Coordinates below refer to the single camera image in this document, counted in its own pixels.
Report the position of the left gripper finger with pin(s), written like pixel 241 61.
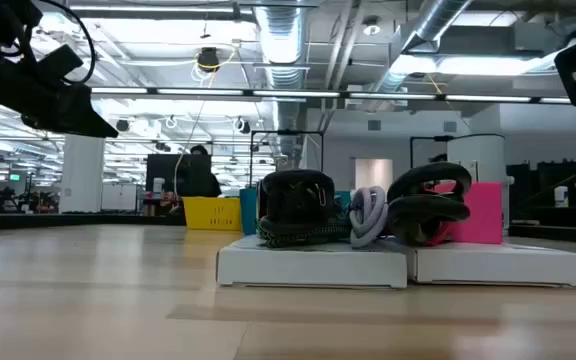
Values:
pixel 73 117

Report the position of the black power adapter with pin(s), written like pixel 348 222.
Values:
pixel 293 200

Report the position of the white card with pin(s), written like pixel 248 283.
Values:
pixel 308 265
pixel 493 265

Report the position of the pink USB wall charger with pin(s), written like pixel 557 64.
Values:
pixel 478 215

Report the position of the yellow plastic bin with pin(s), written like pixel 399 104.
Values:
pixel 213 214

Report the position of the large teal plastic bin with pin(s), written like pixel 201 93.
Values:
pixel 248 210

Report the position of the white square pillar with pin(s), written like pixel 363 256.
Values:
pixel 82 175

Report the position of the black computer monitor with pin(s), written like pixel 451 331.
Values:
pixel 160 165

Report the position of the white wipes canister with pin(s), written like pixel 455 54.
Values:
pixel 158 189
pixel 561 197

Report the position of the person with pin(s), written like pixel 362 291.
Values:
pixel 198 180

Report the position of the overhead light bar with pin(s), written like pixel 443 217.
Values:
pixel 293 93

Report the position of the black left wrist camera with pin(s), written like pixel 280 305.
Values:
pixel 60 62

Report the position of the black aluminium table frame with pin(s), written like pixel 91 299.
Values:
pixel 68 220

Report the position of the black overhead camera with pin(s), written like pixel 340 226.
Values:
pixel 208 60

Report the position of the silver ventilation duct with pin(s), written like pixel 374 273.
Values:
pixel 280 40
pixel 433 20

